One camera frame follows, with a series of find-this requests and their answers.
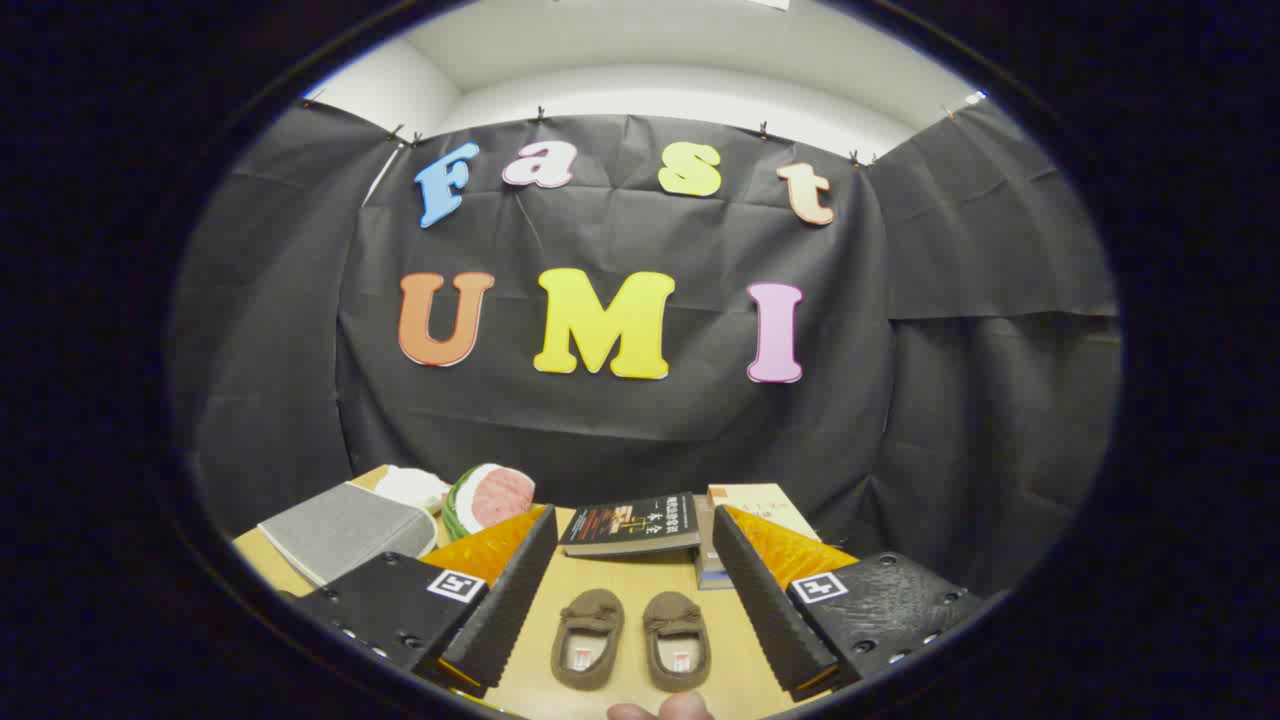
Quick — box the grey white book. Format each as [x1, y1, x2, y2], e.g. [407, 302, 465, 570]
[694, 496, 733, 579]

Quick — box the black backdrop cloth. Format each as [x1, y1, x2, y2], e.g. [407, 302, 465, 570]
[170, 95, 1121, 601]

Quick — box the beige fabric storage box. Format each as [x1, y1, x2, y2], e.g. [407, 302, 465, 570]
[258, 480, 441, 588]

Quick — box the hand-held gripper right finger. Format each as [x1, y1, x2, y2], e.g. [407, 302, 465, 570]
[711, 503, 987, 703]

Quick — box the white plush toy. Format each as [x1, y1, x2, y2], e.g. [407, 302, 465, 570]
[374, 465, 452, 517]

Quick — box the watermelon slice plush toy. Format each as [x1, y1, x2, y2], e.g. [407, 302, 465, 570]
[441, 462, 537, 542]

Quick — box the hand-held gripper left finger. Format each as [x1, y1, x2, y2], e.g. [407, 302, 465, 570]
[283, 503, 559, 699]

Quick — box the black cover book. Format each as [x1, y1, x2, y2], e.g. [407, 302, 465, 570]
[558, 491, 702, 558]

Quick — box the beige cover book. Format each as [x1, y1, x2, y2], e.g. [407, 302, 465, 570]
[705, 483, 822, 542]

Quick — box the brown shoe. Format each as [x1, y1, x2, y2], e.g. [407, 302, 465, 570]
[641, 590, 712, 694]
[549, 588, 627, 692]

